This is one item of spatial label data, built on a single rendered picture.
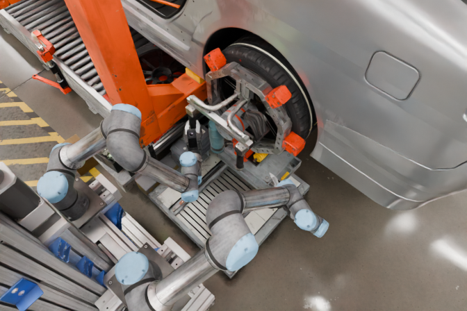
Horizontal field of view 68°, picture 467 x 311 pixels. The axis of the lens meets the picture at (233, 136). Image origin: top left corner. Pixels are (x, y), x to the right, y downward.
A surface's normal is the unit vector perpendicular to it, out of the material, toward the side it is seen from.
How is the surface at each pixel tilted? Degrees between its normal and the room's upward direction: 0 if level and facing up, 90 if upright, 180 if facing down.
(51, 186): 8
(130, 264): 7
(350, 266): 0
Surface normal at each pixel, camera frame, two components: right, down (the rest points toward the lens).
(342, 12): -0.67, 0.51
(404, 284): 0.00, -0.56
